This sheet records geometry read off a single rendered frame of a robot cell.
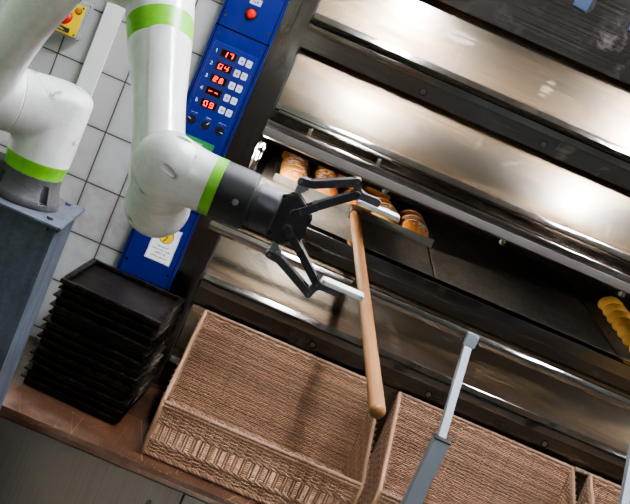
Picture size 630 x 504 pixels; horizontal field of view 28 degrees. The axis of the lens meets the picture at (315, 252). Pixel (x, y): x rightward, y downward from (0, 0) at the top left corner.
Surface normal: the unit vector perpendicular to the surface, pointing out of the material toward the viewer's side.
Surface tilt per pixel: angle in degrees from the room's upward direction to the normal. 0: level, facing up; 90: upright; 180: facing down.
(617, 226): 70
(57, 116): 89
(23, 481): 90
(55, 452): 90
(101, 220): 90
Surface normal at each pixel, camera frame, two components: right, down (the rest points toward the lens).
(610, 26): -0.04, 0.21
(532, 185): 0.09, -0.11
